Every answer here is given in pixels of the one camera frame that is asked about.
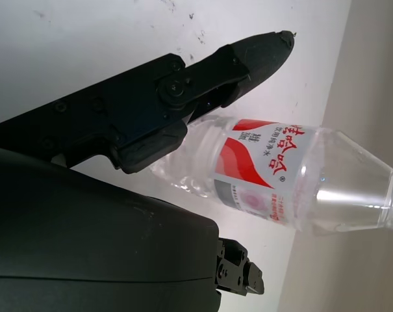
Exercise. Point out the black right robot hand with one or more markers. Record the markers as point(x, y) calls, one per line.
point(85, 243)

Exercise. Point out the clear plastic water bottle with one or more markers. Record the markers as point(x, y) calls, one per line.
point(264, 169)

